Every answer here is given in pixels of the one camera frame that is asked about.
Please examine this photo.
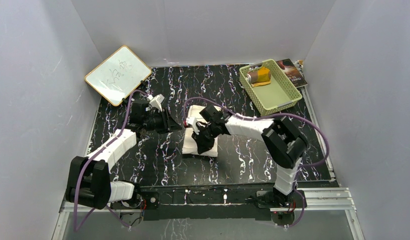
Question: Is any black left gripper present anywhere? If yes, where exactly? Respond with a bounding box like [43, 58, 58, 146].
[143, 108, 182, 135]

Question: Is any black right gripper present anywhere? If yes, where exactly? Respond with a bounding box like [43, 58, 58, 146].
[192, 122, 219, 154]

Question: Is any white cloth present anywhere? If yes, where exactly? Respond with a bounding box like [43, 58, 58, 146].
[182, 105, 224, 158]

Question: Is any yellow brown bear towel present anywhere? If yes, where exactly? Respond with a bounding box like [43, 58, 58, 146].
[245, 67, 272, 88]

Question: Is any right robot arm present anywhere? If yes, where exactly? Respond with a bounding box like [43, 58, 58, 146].
[184, 105, 308, 207]

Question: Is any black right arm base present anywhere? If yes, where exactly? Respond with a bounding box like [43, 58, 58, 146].
[251, 188, 307, 228]

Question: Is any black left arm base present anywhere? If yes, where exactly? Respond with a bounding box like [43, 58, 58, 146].
[107, 181, 160, 216]

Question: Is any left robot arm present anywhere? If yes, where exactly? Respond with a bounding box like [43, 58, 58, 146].
[65, 94, 182, 210]

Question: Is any green perforated plastic basket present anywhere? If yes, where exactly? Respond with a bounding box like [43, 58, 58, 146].
[239, 59, 303, 116]

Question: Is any dark book with red cover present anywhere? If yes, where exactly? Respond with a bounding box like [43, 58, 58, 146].
[276, 58, 308, 88]

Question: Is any white board with wooden frame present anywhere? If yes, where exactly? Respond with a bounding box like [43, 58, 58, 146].
[84, 45, 152, 106]

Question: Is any aluminium front rail frame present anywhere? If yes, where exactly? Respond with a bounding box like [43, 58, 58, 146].
[51, 187, 366, 240]

